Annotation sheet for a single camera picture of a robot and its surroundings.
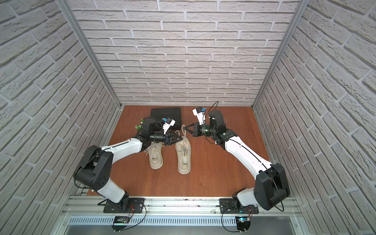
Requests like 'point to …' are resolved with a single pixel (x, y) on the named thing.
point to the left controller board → (120, 223)
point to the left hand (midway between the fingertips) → (182, 137)
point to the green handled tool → (138, 127)
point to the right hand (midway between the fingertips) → (187, 128)
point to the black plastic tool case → (160, 113)
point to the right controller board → (243, 223)
